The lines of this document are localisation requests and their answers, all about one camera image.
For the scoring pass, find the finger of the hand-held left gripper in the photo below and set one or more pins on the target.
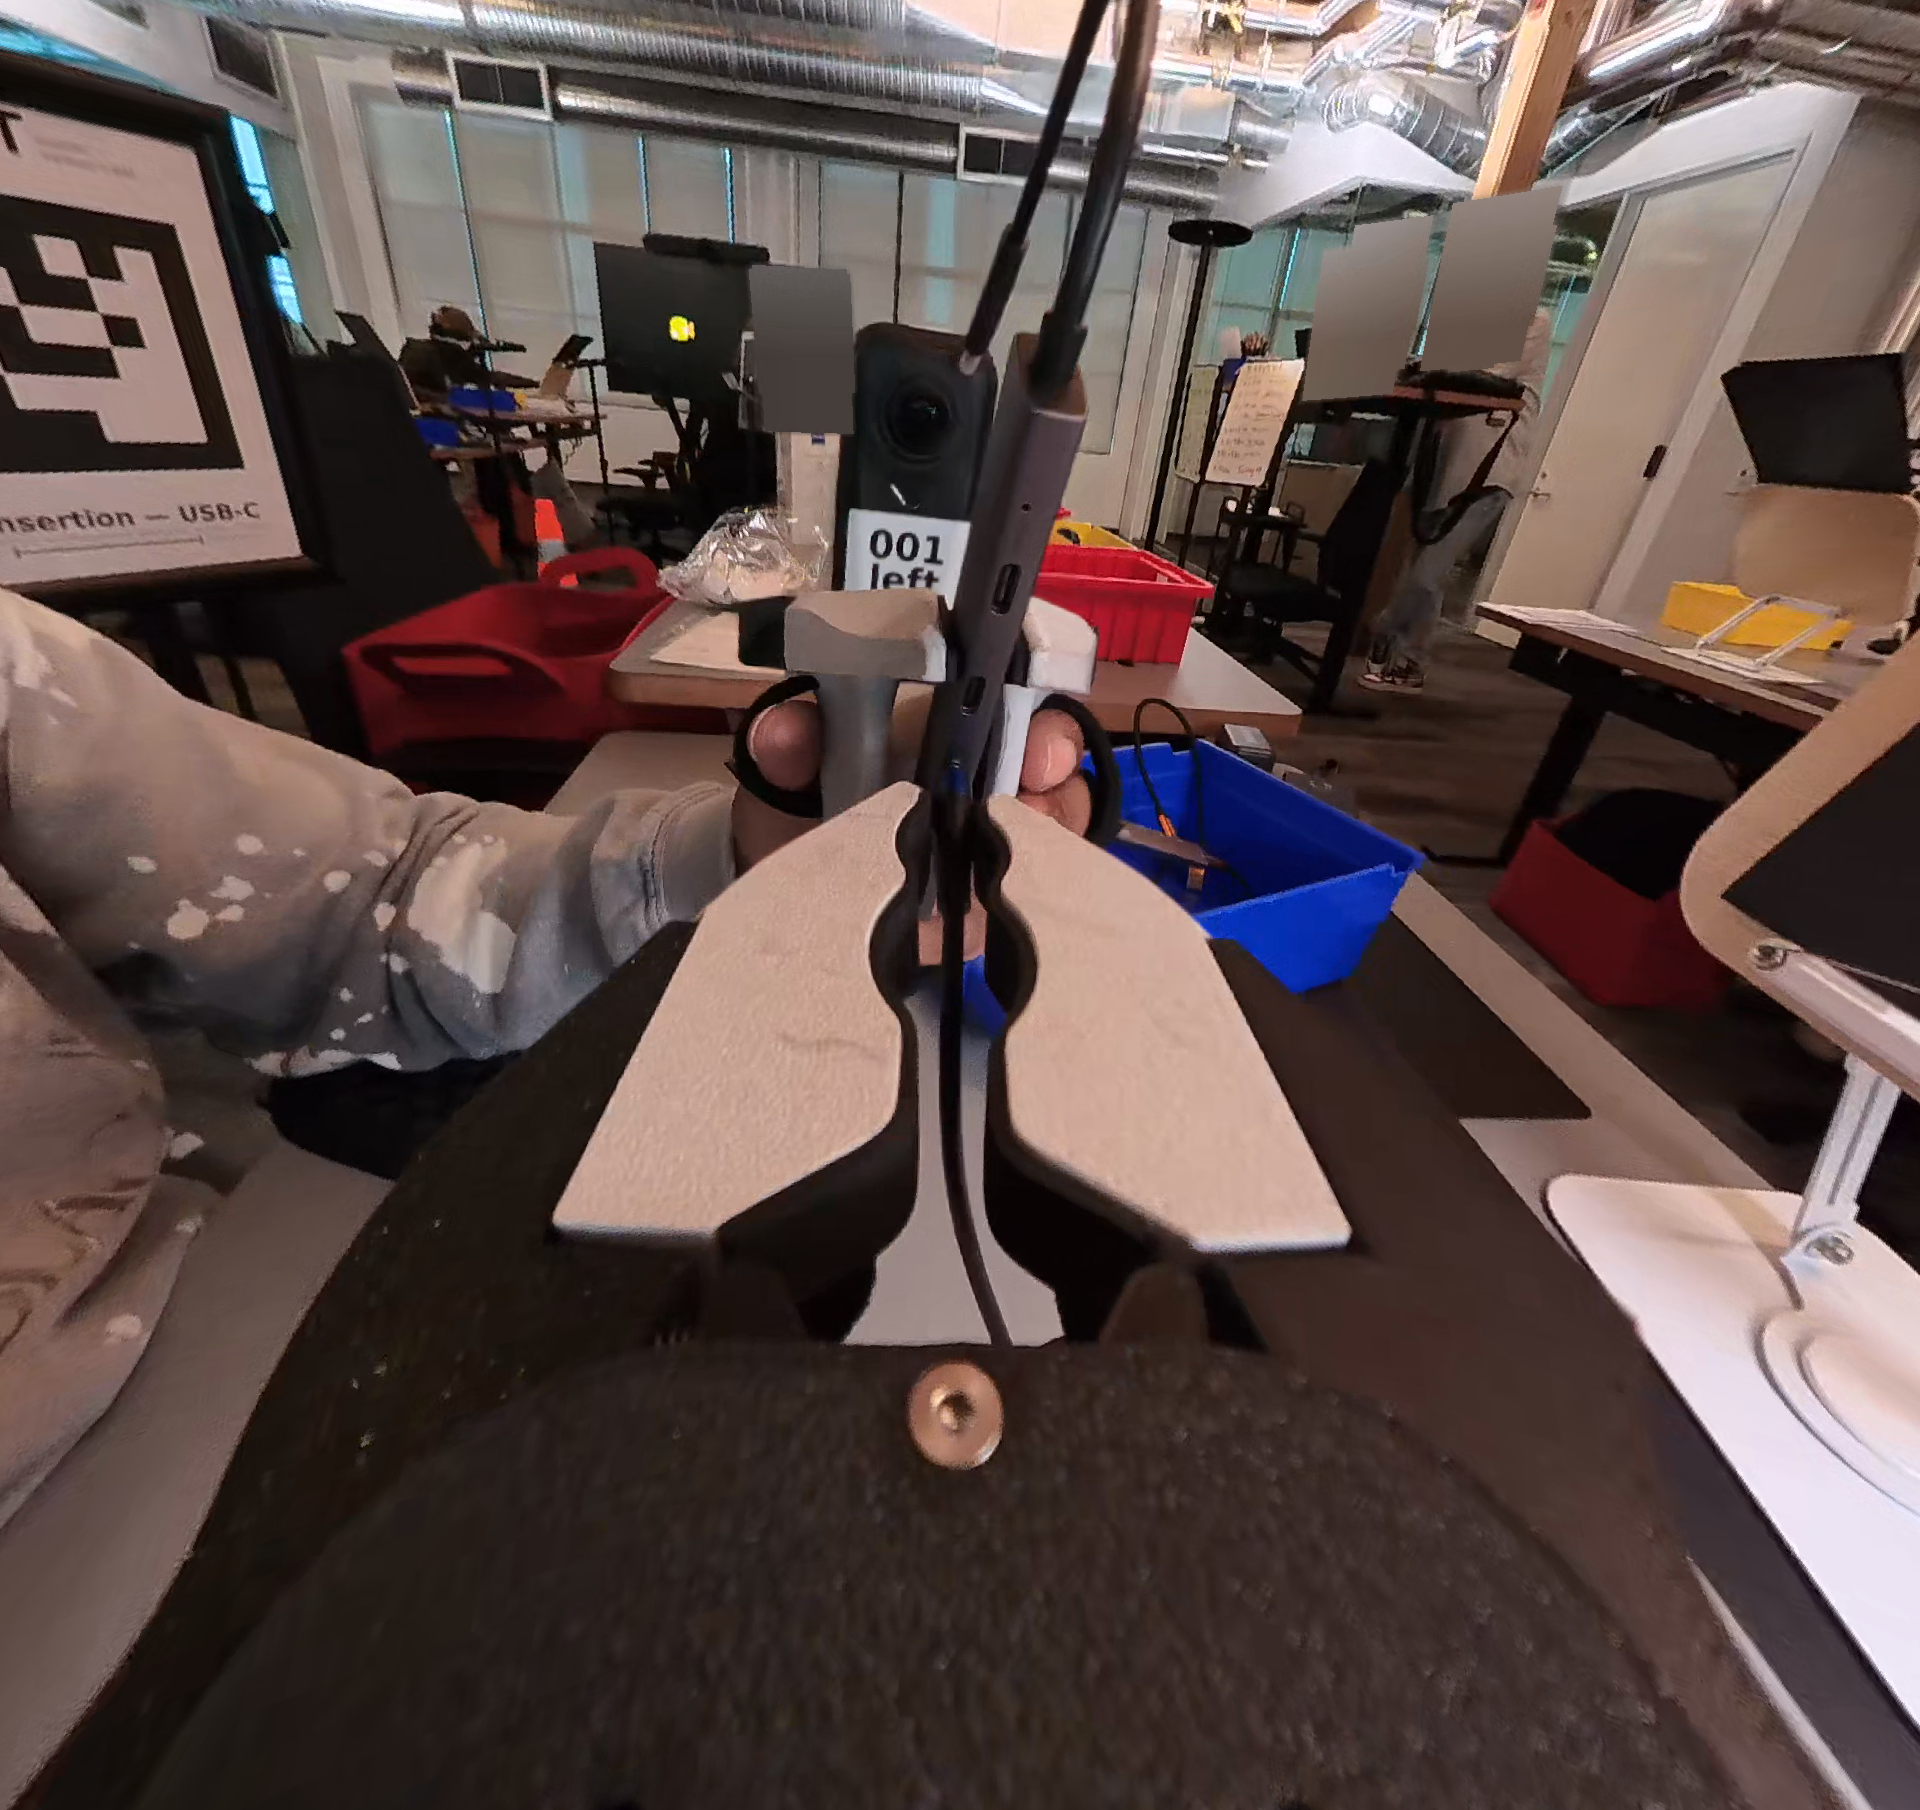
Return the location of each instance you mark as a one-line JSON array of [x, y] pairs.
[[1061, 646], [863, 632]]

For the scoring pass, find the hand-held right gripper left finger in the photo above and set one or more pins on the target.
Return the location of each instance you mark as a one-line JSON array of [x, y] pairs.
[[750, 1059]]

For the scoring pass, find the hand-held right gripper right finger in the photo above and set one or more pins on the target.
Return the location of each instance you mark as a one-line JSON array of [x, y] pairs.
[[1155, 1074]]

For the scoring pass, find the blue plastic bin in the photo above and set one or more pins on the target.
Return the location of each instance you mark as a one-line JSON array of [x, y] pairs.
[[1291, 881]]

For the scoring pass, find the person's left forearm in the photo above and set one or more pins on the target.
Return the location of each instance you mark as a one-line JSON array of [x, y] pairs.
[[375, 909]]

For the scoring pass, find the person's left hand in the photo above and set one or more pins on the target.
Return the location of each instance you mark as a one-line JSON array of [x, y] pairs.
[[782, 775]]

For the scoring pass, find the red crate white label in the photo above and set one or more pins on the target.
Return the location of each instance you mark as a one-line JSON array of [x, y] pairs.
[[1117, 603]]

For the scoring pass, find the yellow crate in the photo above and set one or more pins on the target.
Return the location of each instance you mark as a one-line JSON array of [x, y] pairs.
[[1093, 535]]

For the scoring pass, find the white carton box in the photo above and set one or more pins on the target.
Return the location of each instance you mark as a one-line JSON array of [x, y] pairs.
[[810, 506]]

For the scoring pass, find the silver foil bag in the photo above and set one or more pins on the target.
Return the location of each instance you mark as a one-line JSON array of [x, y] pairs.
[[743, 558]]

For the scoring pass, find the wooden edge table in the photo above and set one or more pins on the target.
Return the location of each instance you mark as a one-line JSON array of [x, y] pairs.
[[1199, 692]]

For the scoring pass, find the black screen on stand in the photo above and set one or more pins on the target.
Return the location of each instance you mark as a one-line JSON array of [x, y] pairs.
[[668, 325]]

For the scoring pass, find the whiteboard on easel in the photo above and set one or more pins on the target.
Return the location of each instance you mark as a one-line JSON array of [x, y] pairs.
[[1254, 416]]

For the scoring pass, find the small orange cone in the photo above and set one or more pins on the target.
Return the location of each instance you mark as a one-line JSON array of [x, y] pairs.
[[548, 535]]

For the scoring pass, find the black floor lamp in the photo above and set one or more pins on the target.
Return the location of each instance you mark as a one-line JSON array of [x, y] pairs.
[[1209, 234]]

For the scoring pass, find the black honeycomb pad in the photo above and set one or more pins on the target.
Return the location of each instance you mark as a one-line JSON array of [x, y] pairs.
[[375, 1111]]

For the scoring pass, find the red tote bag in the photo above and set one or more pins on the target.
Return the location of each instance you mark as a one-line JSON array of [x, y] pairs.
[[480, 670]]

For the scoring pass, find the black standing desk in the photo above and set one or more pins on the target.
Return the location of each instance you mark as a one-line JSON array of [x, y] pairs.
[[1409, 404]]

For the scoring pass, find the dark leg desk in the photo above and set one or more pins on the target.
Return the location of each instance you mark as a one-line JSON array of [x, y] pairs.
[[1621, 640]]

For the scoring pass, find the yellow bin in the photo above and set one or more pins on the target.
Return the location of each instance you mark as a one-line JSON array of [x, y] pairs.
[[1710, 609]]

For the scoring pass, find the person's torso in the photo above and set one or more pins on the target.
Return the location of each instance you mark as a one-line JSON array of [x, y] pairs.
[[76, 1239]]

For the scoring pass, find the black board wooden rim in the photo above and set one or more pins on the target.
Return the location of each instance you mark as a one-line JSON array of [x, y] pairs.
[[1845, 865]]

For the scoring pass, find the black framed white sign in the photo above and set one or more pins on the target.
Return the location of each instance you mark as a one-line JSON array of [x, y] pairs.
[[150, 341]]

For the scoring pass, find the black monitor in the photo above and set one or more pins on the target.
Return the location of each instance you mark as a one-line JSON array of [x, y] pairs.
[[1822, 421]]

